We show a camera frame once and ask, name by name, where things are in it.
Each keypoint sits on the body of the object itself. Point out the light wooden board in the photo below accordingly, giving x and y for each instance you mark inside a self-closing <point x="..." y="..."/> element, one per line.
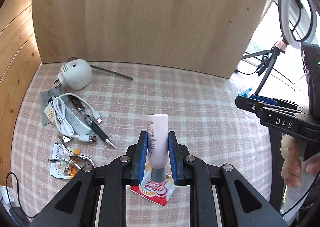
<point x="208" y="36"/>

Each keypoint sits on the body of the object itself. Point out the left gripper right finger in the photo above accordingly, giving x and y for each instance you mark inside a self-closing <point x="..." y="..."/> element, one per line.
<point x="189" y="170"/>

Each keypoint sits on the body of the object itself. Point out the coffee mate sachet red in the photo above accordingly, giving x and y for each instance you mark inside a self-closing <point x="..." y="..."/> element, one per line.
<point x="158" y="193"/>

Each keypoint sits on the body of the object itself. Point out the black ballpoint pen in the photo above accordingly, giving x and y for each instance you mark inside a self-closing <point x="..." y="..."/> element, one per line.
<point x="92" y="122"/>

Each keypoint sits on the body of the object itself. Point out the ring light on tripod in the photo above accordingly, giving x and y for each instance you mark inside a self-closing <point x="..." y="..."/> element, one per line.
<point x="274" y="47"/>

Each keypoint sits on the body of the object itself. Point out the white plug adapter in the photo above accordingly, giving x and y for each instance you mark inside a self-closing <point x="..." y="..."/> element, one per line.
<point x="75" y="74"/>

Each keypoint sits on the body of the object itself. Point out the metal clamp tool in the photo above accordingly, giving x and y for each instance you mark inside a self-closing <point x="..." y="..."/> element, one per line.
<point x="68" y="155"/>

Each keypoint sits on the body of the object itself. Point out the blue clothespin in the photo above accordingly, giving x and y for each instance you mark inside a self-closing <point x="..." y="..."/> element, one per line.
<point x="246" y="93"/>

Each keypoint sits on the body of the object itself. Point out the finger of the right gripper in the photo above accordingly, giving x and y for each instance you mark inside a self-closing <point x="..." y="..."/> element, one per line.
<point x="254" y="102"/>
<point x="259" y="111"/>

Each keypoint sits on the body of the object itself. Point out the grey sachet packet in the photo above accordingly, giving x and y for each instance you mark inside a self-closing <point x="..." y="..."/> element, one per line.
<point x="46" y="101"/>

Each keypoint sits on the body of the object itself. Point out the plaid tablecloth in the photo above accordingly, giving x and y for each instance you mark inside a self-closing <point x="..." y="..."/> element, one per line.
<point x="200" y="109"/>

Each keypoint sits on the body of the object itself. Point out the pink tube grey cap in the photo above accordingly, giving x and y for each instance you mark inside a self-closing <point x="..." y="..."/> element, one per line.
<point x="157" y="145"/>

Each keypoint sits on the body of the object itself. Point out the black cable tie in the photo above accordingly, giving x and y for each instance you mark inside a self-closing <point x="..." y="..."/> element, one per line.
<point x="104" y="70"/>

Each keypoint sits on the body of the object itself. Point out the person right hand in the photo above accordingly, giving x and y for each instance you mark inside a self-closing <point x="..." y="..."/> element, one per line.
<point x="291" y="168"/>

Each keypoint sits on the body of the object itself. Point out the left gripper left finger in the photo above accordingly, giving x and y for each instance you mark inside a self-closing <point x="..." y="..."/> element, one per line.
<point x="126" y="170"/>

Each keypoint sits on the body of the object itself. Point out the white orange sachet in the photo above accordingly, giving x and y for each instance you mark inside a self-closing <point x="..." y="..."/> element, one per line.
<point x="62" y="169"/>

